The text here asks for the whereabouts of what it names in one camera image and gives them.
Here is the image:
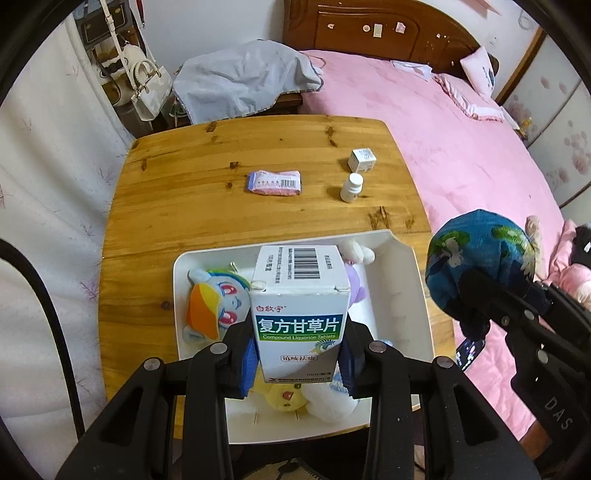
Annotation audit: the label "white bear plush toy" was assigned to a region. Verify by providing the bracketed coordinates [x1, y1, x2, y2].
[301, 378, 359, 423]

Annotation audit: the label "yellow chick plush toy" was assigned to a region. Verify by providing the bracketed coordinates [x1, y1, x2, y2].
[252, 377, 308, 412]

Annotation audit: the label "blue pony plush toy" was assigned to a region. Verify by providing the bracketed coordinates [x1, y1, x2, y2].
[183, 268, 250, 342]

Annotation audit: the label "green white medicine box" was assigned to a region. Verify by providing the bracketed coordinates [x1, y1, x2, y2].
[249, 245, 351, 384]

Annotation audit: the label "purple plush toy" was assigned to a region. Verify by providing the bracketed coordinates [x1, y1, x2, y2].
[338, 239, 376, 307]

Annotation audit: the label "blue patterned pouch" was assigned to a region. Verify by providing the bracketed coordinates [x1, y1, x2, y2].
[426, 209, 536, 322]

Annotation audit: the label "white pill bottle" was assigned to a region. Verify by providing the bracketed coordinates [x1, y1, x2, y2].
[341, 173, 363, 203]

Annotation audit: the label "pink tissue packet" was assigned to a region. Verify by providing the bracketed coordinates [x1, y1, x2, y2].
[246, 170, 301, 196]

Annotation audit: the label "small white box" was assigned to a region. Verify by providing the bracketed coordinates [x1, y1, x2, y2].
[348, 148, 377, 173]

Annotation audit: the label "pink pajama clothes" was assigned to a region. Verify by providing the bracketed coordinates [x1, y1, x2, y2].
[544, 220, 590, 310]

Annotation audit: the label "white plastic tray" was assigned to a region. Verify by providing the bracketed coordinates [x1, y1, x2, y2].
[172, 229, 435, 444]

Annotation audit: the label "black smartphone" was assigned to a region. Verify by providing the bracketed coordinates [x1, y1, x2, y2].
[455, 338, 486, 371]

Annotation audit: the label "beige patterned sock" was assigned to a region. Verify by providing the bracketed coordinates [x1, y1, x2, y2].
[525, 215, 546, 280]

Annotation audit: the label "wooden table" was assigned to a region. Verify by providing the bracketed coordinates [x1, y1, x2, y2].
[98, 115, 431, 394]

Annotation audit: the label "pink bed blanket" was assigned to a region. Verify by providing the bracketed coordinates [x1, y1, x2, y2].
[297, 49, 591, 441]

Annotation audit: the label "pink frilled pillow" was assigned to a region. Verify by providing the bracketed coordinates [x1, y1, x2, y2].
[433, 73, 505, 122]

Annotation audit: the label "white pink pillow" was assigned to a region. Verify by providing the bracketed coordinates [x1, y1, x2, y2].
[460, 47, 495, 98]

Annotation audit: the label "grey cloth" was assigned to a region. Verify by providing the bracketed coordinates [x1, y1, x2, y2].
[173, 40, 322, 124]

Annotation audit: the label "white floral curtain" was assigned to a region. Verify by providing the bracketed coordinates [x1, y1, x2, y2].
[1, 18, 132, 479]

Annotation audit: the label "white handbag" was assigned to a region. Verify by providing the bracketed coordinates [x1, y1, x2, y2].
[122, 44, 172, 122]

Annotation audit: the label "folded white paper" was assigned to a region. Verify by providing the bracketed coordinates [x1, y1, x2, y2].
[391, 60, 433, 82]

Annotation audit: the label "dark wooden headboard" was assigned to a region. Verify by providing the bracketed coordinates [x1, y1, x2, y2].
[283, 0, 480, 77]

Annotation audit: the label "dark blue bag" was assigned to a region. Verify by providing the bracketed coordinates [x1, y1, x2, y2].
[73, 0, 132, 48]

